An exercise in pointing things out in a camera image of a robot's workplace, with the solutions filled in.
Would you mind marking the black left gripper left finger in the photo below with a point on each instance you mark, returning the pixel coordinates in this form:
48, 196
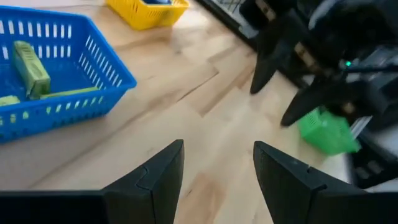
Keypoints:
155, 193

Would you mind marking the yellow plastic basket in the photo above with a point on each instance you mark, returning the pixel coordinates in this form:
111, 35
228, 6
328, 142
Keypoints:
146, 17

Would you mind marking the blue plastic basket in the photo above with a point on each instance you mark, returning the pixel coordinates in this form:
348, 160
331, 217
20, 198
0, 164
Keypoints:
77, 71

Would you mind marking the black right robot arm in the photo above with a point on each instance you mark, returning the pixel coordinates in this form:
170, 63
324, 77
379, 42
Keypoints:
367, 25

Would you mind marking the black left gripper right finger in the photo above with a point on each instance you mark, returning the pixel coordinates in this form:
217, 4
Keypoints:
295, 199

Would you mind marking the yellow-green eraser single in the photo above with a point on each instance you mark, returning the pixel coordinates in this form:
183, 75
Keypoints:
9, 100

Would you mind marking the green plastic basket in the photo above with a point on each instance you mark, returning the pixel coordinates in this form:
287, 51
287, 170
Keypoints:
326, 137

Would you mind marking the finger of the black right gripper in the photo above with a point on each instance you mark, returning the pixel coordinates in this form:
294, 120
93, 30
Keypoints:
264, 68
308, 102

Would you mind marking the lime green staples box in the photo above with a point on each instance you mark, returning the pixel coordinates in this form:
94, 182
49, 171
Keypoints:
31, 71
71, 92

